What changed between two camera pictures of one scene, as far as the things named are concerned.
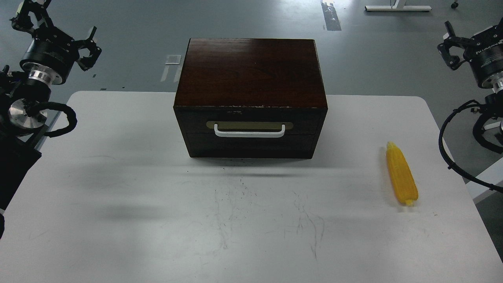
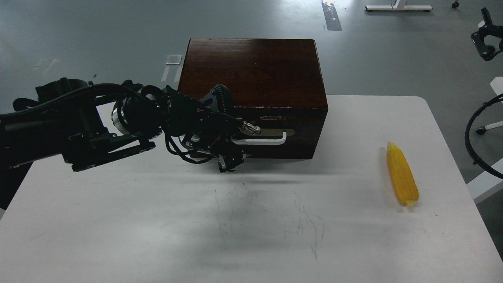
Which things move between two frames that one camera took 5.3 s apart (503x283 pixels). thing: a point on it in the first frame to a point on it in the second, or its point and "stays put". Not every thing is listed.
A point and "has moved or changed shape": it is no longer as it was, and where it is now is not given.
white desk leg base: (394, 7) stays put
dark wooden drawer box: (250, 98) stays put
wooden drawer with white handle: (251, 138) has moved or changed shape
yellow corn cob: (402, 175) stays put
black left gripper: (54, 49) to (195, 129)
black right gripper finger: (454, 61) to (486, 28)
